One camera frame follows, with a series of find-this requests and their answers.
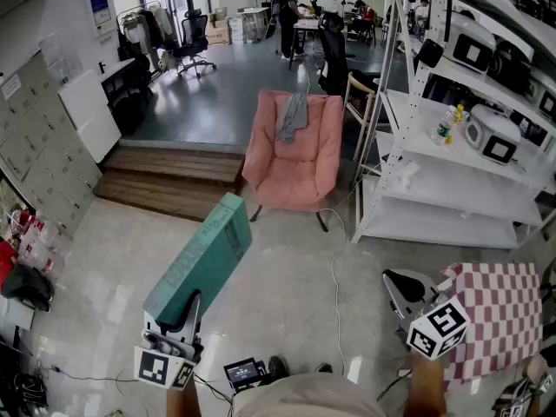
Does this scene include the white cabinet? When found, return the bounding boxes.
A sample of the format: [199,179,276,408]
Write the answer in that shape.
[57,68,123,165]

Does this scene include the white work table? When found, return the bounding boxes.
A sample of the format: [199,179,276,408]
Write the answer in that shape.
[288,17,325,71]

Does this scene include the black mesh office chair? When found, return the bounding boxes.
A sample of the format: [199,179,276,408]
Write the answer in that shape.
[172,8,218,79]

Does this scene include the white metal shelf rack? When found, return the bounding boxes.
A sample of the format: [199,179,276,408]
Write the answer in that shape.
[350,0,556,251]

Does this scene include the thin black floor cable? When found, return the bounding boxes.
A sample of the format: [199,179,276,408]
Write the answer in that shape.
[34,361,141,385]

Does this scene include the teal hardcover book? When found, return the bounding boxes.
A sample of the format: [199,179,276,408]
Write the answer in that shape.
[142,192,254,328]

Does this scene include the wooden steps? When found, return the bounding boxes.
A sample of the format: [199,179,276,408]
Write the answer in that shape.
[93,145,247,223]

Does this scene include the black recorder with screen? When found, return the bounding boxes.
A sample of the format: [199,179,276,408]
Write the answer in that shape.
[222,357,271,393]

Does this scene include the white domed appliance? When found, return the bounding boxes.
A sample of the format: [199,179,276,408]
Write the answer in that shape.
[450,12,497,76]
[463,103,523,166]

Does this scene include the clear plastic bags red print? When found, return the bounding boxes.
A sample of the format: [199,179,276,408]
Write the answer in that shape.
[8,208,67,278]

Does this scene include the spare grey gripper tool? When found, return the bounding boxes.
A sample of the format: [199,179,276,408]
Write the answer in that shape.
[492,374,555,417]

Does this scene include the black high-back office chair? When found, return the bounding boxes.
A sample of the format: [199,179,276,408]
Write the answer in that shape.
[316,11,381,100]

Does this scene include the black camera on pole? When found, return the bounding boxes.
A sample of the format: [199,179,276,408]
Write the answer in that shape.
[418,0,455,70]

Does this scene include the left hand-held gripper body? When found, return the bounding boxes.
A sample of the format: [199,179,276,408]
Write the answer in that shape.
[133,330,205,391]

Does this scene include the black domed appliance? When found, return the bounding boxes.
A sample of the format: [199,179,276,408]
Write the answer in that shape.
[487,40,534,96]

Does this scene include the clear water bottle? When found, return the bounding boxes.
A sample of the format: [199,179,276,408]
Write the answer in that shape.
[431,109,455,148]

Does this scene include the white wall notice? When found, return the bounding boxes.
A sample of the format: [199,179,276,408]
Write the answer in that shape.
[92,10,117,39]

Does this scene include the grey cloth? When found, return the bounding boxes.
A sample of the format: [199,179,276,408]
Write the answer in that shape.
[275,92,309,144]

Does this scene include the crumpled white paper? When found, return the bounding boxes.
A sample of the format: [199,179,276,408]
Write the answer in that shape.
[396,160,420,189]

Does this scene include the person's beige shirt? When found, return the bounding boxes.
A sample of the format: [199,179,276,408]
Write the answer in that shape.
[233,371,388,417]

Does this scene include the cardboard box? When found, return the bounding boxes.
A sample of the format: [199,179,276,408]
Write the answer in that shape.
[205,13,232,47]

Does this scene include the person's left shoe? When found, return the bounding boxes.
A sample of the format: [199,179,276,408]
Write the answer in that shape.
[268,355,290,380]

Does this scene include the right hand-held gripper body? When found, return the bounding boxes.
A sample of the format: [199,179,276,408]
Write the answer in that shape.
[393,291,473,361]

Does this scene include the pink cushioned armchair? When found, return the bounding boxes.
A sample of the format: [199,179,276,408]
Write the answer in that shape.
[241,89,345,233]

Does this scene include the pink checkered cloth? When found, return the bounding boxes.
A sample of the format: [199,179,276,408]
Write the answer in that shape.
[440,261,545,393]

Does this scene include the person's left forearm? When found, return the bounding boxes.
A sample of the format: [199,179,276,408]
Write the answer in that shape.
[166,379,202,417]

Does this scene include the wooden chair with brown seat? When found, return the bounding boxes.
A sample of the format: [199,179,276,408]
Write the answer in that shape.
[343,70,393,161]

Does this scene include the person's right forearm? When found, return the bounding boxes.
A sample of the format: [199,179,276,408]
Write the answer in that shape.
[407,352,448,417]

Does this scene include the grey locker cabinet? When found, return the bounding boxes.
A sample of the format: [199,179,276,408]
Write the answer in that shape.
[0,52,103,239]

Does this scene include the white floor cable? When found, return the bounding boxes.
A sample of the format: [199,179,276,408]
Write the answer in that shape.
[318,207,349,378]

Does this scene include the clothes rack with garments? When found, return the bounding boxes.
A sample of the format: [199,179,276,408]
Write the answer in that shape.
[116,0,175,83]

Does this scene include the black desk unit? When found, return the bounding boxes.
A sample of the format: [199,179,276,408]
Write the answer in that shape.
[100,57,154,135]

